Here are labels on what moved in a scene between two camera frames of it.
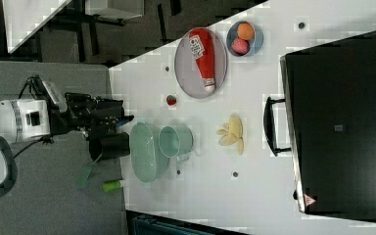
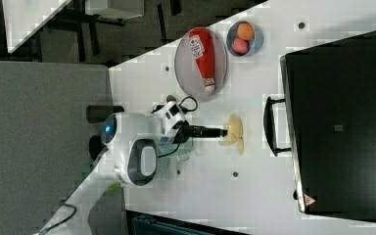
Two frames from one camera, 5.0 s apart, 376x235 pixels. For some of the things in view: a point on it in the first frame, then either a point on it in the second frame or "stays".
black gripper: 96,116 to 183,131
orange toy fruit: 245,30 stays
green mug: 176,141 stays
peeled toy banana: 232,132 stays
